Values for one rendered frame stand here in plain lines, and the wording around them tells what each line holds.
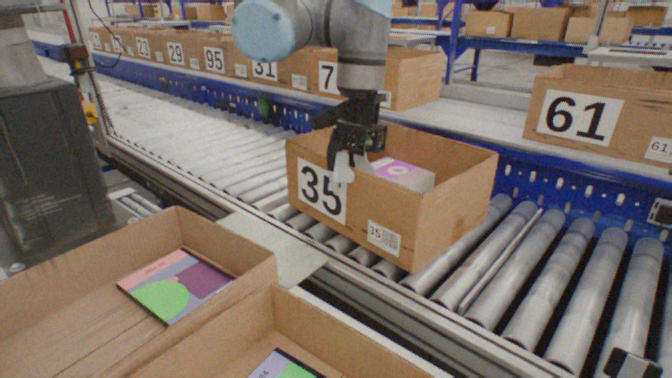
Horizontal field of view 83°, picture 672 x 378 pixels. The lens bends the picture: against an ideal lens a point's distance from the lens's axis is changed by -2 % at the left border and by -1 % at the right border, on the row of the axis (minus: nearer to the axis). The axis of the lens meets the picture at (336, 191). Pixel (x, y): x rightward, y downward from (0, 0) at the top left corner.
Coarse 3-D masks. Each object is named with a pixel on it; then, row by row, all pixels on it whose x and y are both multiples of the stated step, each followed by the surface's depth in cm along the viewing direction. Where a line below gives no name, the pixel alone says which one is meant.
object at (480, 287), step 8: (536, 216) 93; (528, 224) 89; (520, 232) 86; (528, 232) 91; (520, 240) 86; (512, 248) 82; (504, 256) 79; (496, 264) 76; (488, 272) 73; (496, 272) 77; (488, 280) 74; (480, 288) 71; (472, 296) 68; (464, 304) 66; (464, 312) 67
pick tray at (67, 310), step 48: (96, 240) 65; (144, 240) 72; (192, 240) 77; (240, 240) 66; (0, 288) 55; (48, 288) 61; (96, 288) 67; (240, 288) 56; (0, 336) 57; (48, 336) 58; (96, 336) 57; (144, 336) 58
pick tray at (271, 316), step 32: (224, 320) 50; (256, 320) 55; (288, 320) 56; (320, 320) 51; (192, 352) 47; (224, 352) 52; (256, 352) 55; (288, 352) 55; (320, 352) 54; (352, 352) 49; (384, 352) 45
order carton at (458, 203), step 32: (288, 160) 91; (320, 160) 82; (416, 160) 100; (448, 160) 92; (480, 160) 86; (288, 192) 96; (352, 192) 78; (384, 192) 71; (416, 192) 66; (448, 192) 71; (480, 192) 82; (352, 224) 81; (384, 224) 74; (416, 224) 68; (448, 224) 76; (384, 256) 77; (416, 256) 71
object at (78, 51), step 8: (64, 48) 124; (72, 48) 124; (80, 48) 126; (64, 56) 126; (72, 56) 124; (80, 56) 126; (88, 56) 128; (72, 64) 130; (80, 64) 131; (72, 72) 130; (80, 72) 132
